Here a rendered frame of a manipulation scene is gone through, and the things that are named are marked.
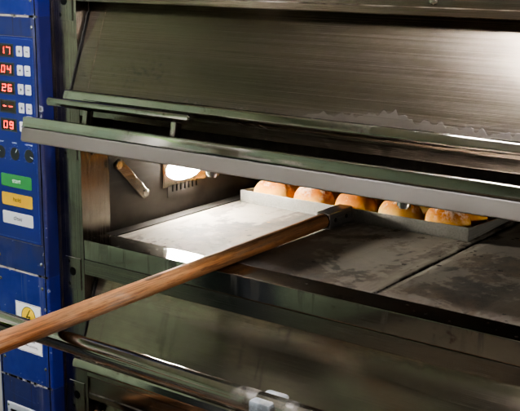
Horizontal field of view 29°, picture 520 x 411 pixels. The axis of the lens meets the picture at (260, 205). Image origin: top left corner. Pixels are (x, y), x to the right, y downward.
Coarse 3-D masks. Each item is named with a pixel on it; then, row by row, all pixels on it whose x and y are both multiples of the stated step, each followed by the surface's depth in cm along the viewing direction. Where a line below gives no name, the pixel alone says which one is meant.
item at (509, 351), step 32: (96, 256) 195; (128, 256) 190; (160, 256) 186; (192, 256) 186; (224, 288) 178; (256, 288) 173; (288, 288) 169; (320, 288) 169; (352, 320) 163; (384, 320) 159; (416, 320) 156; (448, 320) 154; (480, 320) 154; (480, 352) 150; (512, 352) 147
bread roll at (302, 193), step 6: (300, 192) 221; (306, 192) 220; (312, 192) 219; (318, 192) 218; (324, 192) 218; (330, 192) 219; (300, 198) 220; (306, 198) 219; (312, 198) 219; (318, 198) 218; (324, 198) 218; (330, 198) 218; (330, 204) 218
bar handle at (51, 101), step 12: (84, 108) 176; (96, 108) 174; (108, 108) 172; (120, 108) 171; (132, 108) 169; (144, 108) 168; (84, 120) 176; (168, 120) 165; (180, 120) 163; (192, 120) 163; (180, 132) 165
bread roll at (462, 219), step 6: (432, 210) 204; (438, 210) 202; (444, 210) 202; (426, 216) 205; (432, 216) 203; (438, 216) 202; (444, 216) 201; (450, 216) 201; (456, 216) 200; (462, 216) 200; (468, 216) 202; (438, 222) 202; (444, 222) 201; (450, 222) 200; (456, 222) 200; (462, 222) 200; (468, 222) 201
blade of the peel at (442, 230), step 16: (240, 192) 228; (256, 192) 225; (288, 208) 221; (304, 208) 219; (320, 208) 216; (352, 208) 212; (384, 224) 208; (400, 224) 206; (416, 224) 203; (432, 224) 201; (448, 224) 199; (480, 224) 201; (496, 224) 208; (464, 240) 198
